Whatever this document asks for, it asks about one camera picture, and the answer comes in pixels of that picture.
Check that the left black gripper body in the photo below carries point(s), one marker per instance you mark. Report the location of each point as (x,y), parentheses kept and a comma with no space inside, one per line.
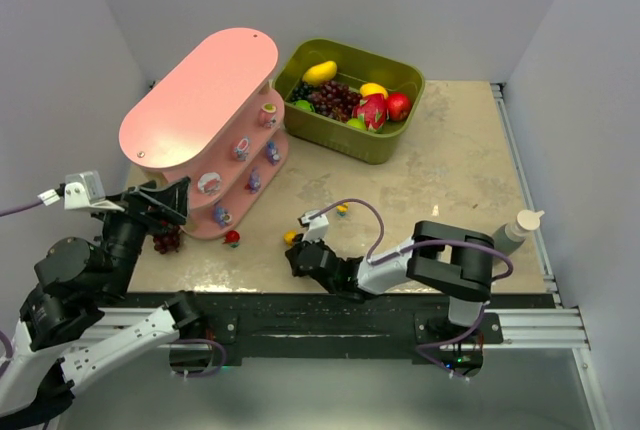
(145,207)

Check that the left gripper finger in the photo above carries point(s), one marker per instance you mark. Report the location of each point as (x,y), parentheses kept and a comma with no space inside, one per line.
(169,203)
(130,201)

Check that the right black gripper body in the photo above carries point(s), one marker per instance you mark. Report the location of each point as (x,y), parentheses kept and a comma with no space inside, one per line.
(304,258)

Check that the yellow duck toy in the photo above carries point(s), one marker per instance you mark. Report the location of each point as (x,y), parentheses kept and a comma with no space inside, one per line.
(292,237)

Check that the pink round toy white face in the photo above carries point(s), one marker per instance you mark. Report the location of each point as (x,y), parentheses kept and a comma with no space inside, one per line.
(209,183)

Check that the purple bunny toy with strawberry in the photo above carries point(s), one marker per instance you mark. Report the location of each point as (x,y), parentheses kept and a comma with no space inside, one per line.
(221,216)

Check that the purple bunny toy blue bow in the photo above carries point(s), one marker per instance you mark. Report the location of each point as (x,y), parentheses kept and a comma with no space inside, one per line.
(272,153)

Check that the pink toy with green center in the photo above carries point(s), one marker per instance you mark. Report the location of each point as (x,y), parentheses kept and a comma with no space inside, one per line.
(268,115)

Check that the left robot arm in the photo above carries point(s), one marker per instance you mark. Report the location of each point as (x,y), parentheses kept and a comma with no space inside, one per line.
(40,374)

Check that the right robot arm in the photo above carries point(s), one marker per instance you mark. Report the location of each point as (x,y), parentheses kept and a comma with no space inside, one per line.
(451,260)

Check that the pink three-tier wooden shelf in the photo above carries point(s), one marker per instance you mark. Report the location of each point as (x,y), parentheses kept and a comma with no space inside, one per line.
(189,121)

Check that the red grape bunch on table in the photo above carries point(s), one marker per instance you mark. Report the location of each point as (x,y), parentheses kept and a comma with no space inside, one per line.
(167,241)

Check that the yellow minion toy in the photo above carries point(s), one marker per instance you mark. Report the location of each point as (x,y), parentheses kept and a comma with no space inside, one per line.
(342,209)

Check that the red strawberry toy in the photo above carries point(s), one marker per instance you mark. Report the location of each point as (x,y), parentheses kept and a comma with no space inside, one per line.
(232,239)

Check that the green toy pear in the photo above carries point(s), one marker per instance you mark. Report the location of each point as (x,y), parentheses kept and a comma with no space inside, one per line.
(356,124)

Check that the green toy lime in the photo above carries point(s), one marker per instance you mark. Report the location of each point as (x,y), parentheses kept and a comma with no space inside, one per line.
(304,105)

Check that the pink toy dragon fruit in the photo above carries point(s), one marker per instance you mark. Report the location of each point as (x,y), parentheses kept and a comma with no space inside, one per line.
(371,111)

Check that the dark red grape bunch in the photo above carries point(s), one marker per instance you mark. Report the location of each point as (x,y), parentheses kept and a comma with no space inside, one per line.
(334,100)

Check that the black grape bunch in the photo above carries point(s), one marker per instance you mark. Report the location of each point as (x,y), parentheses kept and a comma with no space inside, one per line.
(301,92)

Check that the red toy apple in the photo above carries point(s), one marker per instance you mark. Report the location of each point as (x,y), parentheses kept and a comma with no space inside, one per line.
(398,107)

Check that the yellow toy lemon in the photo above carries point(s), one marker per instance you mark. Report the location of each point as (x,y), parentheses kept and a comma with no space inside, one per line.
(371,88)

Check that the yellow toy mango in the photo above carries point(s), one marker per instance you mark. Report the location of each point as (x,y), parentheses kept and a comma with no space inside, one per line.
(320,73)

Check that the olive green plastic bin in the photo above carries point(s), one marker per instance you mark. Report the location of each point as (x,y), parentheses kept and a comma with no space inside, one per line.
(355,67)

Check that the green sauce squeeze bottle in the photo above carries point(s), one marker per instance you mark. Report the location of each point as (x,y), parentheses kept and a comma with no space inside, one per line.
(511,236)

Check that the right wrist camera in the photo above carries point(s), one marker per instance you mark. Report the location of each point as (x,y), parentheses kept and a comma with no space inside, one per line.
(315,226)

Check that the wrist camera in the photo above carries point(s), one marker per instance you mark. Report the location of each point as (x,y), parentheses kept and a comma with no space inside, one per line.
(315,226)
(81,192)

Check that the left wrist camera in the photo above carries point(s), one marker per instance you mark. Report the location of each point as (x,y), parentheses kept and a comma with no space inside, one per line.
(81,192)

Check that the black table frame rail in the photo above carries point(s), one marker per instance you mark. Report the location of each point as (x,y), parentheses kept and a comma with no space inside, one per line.
(392,327)

